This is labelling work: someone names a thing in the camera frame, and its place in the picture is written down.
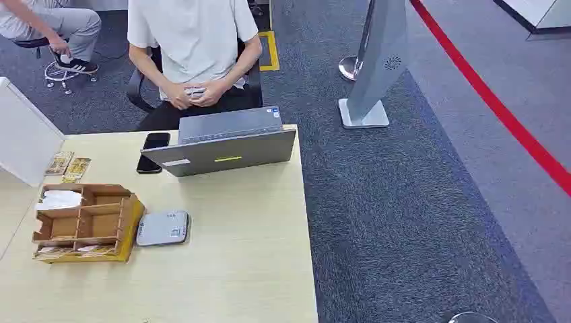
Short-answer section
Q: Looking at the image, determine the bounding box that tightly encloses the white desk partition panel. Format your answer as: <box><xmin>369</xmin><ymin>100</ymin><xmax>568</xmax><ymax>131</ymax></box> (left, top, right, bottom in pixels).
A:
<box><xmin>0</xmin><ymin>76</ymin><xmax>66</xmax><ymax>188</ymax></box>

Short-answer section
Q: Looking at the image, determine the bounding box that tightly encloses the white platform with dark edge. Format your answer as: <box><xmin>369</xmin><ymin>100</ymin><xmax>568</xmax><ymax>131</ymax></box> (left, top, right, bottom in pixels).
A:
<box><xmin>493</xmin><ymin>0</ymin><xmax>571</xmax><ymax>42</ymax></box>

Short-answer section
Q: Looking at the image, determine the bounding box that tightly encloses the chrome stanchion base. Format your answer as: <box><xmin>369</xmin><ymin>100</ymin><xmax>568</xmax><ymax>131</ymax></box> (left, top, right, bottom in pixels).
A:
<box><xmin>338</xmin><ymin>55</ymin><xmax>360</xmax><ymax>83</ymax></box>
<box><xmin>447</xmin><ymin>312</ymin><xmax>498</xmax><ymax>323</ymax></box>

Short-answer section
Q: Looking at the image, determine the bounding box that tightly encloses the black smartphone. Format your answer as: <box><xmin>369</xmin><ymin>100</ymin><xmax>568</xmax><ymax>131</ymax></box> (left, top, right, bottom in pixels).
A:
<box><xmin>135</xmin><ymin>132</ymin><xmax>172</xmax><ymax>175</ymax></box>

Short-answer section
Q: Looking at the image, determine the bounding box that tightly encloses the grey card reader device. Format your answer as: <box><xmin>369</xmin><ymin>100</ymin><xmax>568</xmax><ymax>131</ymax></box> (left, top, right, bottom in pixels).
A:
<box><xmin>135</xmin><ymin>211</ymin><xmax>191</xmax><ymax>248</ymax></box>

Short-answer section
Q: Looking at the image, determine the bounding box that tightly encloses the person in white shirt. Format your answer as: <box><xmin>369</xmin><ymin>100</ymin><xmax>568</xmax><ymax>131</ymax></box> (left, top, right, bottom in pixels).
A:
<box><xmin>127</xmin><ymin>0</ymin><xmax>263</xmax><ymax>131</ymax></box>

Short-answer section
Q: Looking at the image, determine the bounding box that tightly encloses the wooden compartment card box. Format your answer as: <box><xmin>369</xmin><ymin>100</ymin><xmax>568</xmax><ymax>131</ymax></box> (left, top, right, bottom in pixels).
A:
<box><xmin>32</xmin><ymin>183</ymin><xmax>146</xmax><ymax>264</ymax></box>

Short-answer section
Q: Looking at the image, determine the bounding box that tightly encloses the person in grey trousers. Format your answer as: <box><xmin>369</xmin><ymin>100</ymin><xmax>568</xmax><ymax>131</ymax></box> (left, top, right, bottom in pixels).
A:
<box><xmin>0</xmin><ymin>0</ymin><xmax>102</xmax><ymax>75</ymax></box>

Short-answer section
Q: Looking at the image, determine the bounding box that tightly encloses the grey standing sign panel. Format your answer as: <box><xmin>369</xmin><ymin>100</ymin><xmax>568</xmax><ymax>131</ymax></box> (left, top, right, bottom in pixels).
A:
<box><xmin>338</xmin><ymin>0</ymin><xmax>409</xmax><ymax>130</ymax></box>

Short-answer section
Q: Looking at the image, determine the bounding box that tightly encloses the grey open laptop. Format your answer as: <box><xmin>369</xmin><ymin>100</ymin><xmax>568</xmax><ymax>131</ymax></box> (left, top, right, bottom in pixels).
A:
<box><xmin>141</xmin><ymin>106</ymin><xmax>298</xmax><ymax>178</ymax></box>

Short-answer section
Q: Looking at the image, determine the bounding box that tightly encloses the stool with wheeled base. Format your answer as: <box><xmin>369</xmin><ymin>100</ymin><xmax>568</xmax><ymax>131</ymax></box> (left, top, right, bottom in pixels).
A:
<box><xmin>12</xmin><ymin>36</ymin><xmax>98</xmax><ymax>96</ymax></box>

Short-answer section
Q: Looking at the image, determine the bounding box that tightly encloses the black office chair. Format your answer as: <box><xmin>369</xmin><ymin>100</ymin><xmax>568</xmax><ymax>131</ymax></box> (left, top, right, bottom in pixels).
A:
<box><xmin>127</xmin><ymin>39</ymin><xmax>264</xmax><ymax>114</ymax></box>

